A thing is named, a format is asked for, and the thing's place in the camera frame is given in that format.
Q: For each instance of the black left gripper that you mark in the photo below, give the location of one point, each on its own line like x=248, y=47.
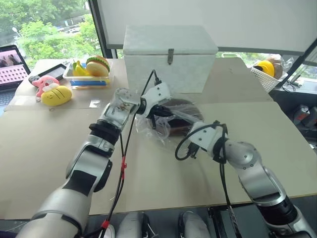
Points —
x=161, y=112

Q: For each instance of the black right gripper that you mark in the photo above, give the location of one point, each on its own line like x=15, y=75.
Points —
x=192, y=150

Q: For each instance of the clear plastic bag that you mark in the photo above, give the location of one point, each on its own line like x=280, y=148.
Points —
x=148, y=129

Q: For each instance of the yellow plush toy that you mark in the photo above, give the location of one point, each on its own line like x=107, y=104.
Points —
x=57, y=96

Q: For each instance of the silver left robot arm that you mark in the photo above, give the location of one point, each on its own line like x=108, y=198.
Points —
x=81, y=173

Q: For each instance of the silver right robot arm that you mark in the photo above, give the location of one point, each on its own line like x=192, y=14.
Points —
x=262, y=178

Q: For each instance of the pale grey lidded box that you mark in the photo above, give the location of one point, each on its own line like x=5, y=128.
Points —
x=173, y=74

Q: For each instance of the clear tape patch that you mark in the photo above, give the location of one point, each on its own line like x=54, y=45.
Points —
x=95, y=103

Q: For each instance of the dark metal box latch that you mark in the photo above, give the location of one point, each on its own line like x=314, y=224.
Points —
x=170, y=56

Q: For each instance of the blue flat toy piece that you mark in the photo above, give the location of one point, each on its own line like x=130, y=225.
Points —
x=89, y=83

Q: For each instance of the toy hamburger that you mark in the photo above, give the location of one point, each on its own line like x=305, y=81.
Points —
x=97, y=66

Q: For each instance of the white plastic basket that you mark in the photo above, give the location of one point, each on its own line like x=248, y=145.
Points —
x=265, y=79

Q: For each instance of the yellow toy banana bunch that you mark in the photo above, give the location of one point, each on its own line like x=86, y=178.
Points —
x=79, y=70

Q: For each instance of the clear plastic container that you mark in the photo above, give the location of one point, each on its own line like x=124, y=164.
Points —
x=71, y=78

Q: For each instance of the yellow round item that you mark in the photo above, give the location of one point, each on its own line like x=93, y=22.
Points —
x=266, y=67

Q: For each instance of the white roller blind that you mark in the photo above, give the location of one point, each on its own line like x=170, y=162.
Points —
x=223, y=22

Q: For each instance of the grey rounded shape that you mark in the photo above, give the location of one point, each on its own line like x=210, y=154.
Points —
x=193, y=225
x=130, y=225

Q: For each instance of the black handheld game console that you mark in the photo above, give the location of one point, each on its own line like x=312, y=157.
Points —
x=50, y=72

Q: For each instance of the pink plush toy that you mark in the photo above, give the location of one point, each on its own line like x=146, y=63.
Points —
x=43, y=83

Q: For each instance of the red and grey tool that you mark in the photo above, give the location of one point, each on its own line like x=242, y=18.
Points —
x=303, y=115

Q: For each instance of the open laptop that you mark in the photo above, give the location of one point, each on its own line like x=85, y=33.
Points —
x=11, y=74

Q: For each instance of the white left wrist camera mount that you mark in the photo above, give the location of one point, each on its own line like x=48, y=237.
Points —
x=157, y=95

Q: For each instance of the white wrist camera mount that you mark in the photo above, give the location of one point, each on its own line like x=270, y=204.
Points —
x=205, y=136
x=157, y=95

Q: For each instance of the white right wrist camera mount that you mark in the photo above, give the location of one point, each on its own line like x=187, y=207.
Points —
x=205, y=136

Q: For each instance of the black table bracket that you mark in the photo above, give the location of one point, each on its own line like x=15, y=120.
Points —
x=218, y=220

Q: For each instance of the black window frame post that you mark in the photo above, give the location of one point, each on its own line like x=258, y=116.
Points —
x=100, y=27

